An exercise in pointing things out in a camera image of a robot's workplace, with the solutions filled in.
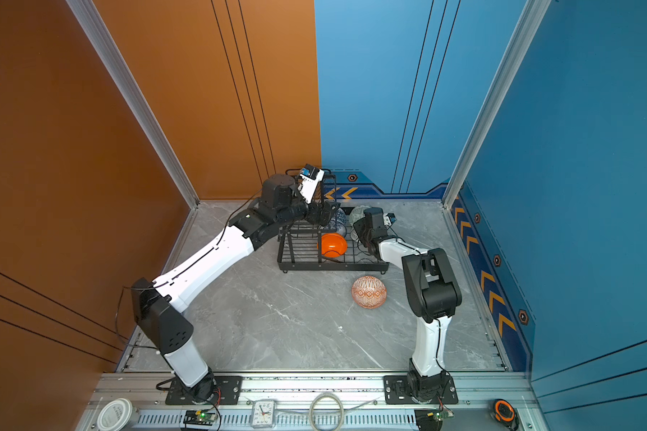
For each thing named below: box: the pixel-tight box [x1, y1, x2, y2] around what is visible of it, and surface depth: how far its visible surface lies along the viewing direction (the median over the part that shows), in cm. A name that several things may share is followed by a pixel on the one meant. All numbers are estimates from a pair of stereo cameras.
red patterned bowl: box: [351, 274, 388, 310], surface depth 92 cm
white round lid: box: [97, 397, 133, 431], surface depth 66 cm
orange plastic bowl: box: [316, 232, 348, 258], surface depth 101 cm
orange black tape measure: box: [493, 398, 520, 431], surface depth 69 cm
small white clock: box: [250, 400, 275, 429], surface depth 70 cm
